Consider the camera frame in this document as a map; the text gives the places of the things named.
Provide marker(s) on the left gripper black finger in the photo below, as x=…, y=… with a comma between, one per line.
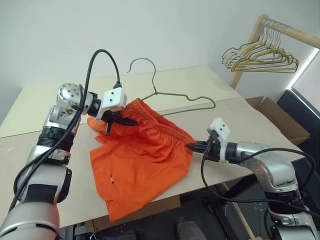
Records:
x=109, y=127
x=126, y=121

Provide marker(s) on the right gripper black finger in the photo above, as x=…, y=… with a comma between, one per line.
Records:
x=198, y=144
x=200, y=149

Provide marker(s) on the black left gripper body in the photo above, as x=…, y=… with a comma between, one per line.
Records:
x=110, y=117

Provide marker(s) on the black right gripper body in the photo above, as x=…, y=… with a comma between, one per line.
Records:
x=212, y=147

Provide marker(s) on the orange shorts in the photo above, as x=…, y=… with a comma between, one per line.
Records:
x=140, y=170

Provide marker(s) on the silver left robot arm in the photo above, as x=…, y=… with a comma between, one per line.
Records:
x=37, y=175

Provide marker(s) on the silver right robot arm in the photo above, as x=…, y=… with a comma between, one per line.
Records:
x=275, y=170

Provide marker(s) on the light wooden slat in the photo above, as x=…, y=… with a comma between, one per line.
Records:
x=241, y=215

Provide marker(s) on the brown cardboard box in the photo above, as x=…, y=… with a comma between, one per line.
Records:
x=287, y=120

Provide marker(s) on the dark rounded shape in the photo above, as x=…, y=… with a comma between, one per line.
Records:
x=187, y=230

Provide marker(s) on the black panel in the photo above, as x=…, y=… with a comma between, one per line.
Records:
x=305, y=112

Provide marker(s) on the wooden clothes rack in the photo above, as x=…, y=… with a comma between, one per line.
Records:
x=255, y=42

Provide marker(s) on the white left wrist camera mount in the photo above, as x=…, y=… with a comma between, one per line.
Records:
x=113, y=98

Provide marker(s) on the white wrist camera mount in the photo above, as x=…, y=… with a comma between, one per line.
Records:
x=222, y=127
x=113, y=98

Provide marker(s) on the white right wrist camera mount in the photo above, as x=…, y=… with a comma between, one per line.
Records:
x=222, y=127

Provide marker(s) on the black metal table frame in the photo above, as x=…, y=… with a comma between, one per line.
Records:
x=212, y=215

